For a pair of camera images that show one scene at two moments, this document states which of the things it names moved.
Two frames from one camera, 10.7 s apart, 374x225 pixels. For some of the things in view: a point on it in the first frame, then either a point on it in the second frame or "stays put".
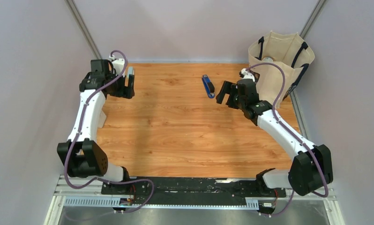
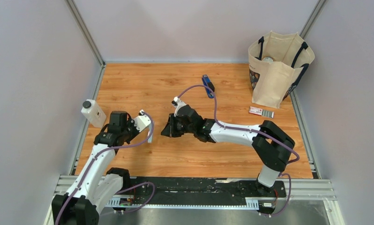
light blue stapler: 130,71 to 150,128
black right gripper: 229,88 to 169,130
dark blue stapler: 209,86 stays put
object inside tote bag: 267,59 stays put
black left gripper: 129,92 to 130,122
